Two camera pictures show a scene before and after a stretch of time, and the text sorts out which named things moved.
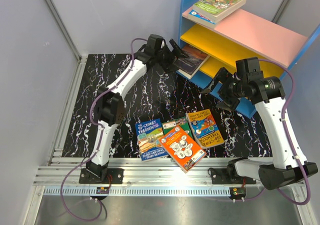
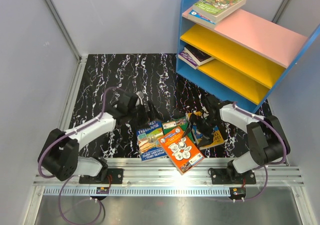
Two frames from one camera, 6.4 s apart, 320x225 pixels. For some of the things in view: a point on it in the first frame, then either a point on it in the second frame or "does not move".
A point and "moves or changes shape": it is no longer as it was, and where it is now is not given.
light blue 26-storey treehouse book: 201,19 does not move
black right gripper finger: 230,103 → 206,140
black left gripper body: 164,57 → 138,114
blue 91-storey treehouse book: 150,146 does not move
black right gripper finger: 222,74 → 192,121
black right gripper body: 234,87 → 204,126
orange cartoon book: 186,152 does not move
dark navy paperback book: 189,65 moves or changes shape
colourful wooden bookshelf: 243,35 does not move
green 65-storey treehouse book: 218,5 does not move
